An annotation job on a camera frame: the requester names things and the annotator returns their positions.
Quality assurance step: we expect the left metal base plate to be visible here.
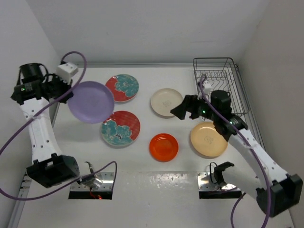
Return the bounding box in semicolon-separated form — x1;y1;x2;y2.
70;172;114;192

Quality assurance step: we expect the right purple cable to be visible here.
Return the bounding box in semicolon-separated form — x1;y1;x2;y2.
199;75;271;228

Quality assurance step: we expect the yellow bear plate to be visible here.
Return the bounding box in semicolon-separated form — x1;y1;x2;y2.
190;122;228;157

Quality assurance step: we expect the purple cable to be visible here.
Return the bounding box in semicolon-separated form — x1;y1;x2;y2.
199;75;271;228
0;51;117;201

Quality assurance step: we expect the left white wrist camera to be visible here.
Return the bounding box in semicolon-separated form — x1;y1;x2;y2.
56;62;78;83

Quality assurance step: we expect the red floral plate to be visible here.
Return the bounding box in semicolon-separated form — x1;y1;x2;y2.
100;111;141;147
105;74;139;103

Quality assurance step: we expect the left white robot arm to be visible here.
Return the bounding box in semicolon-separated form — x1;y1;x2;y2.
11;62;79;188

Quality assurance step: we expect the metal base plate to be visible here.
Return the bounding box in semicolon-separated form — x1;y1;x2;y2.
196;172;239;191
70;172;114;192

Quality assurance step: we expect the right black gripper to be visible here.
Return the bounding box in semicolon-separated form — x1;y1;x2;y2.
170;93;218;122

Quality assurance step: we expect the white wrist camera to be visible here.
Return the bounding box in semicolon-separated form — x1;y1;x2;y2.
198;79;213;100
56;62;78;83

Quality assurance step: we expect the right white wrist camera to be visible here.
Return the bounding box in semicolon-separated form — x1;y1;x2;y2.
198;79;213;100

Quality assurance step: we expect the cream white plate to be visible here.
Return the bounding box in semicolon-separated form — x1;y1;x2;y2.
150;88;183;117

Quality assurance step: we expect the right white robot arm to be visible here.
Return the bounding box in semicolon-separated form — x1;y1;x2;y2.
170;90;303;218

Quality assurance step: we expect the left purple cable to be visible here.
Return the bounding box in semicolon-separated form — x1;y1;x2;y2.
0;51;117;201

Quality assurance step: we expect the purple plate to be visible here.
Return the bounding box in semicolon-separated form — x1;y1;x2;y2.
67;81;114;124

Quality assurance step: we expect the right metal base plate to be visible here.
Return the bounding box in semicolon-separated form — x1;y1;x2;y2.
196;172;239;191

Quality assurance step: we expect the orange plate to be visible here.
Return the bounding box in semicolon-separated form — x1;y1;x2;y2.
149;133;179;162

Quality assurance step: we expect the wire dish rack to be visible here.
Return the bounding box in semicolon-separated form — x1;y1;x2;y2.
193;57;250;116

